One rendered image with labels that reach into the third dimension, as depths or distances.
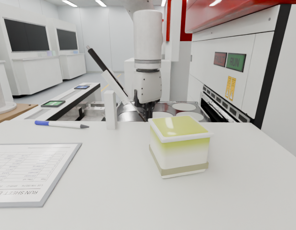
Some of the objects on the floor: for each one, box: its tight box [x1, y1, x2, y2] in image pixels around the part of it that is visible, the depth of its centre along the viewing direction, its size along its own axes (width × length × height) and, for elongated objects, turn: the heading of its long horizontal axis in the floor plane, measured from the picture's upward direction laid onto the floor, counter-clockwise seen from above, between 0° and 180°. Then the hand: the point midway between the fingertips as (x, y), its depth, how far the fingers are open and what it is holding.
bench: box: [46, 18, 86, 82], centre depth 679 cm, size 108×180×200 cm, turn 179°
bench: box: [0, 0, 63, 98], centre depth 473 cm, size 108×180×200 cm, turn 179°
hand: (148, 115), depth 62 cm, fingers closed
